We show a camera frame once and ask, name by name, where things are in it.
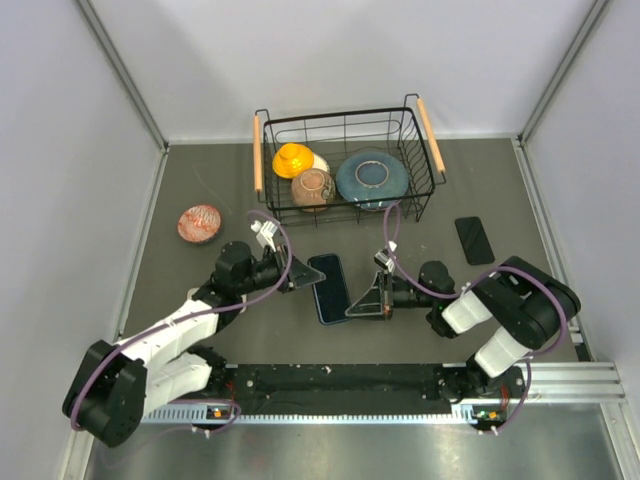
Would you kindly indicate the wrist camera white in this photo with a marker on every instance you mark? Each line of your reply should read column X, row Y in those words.
column 265, row 233
column 383, row 259

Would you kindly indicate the brown ceramic bowl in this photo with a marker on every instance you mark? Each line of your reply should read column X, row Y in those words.
column 313, row 190

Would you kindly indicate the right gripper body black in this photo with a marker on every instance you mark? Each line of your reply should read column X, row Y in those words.
column 391, row 293

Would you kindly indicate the blue ceramic plate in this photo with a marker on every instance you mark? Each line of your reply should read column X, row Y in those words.
column 372, row 180

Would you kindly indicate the yellow bowl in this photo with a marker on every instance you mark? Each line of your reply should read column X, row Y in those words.
column 292, row 159

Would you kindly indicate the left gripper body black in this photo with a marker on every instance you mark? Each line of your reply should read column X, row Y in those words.
column 282, row 258

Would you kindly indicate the slotted cable duct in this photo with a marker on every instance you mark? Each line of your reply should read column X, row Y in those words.
column 220, row 414

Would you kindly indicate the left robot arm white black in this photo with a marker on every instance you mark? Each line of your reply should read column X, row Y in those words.
column 117, row 385

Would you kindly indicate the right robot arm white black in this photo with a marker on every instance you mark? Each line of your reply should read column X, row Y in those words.
column 530, row 306

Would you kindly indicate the blue smartphone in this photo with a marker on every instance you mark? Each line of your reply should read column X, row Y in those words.
column 331, row 295

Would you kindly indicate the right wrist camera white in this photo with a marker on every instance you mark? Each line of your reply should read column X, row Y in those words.
column 383, row 259

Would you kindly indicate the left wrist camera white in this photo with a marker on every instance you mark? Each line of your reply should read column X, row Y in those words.
column 265, row 233

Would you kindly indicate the red patterned bowl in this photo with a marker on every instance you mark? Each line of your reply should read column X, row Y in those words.
column 199, row 224

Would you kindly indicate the black wire dish basket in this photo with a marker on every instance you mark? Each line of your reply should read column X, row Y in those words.
column 404, row 132

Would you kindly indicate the white bowl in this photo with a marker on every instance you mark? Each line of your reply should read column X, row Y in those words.
column 320, row 163

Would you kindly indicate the black smartphone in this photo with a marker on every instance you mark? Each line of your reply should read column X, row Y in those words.
column 474, row 241

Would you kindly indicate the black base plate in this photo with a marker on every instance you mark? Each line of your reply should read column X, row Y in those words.
column 249, row 381

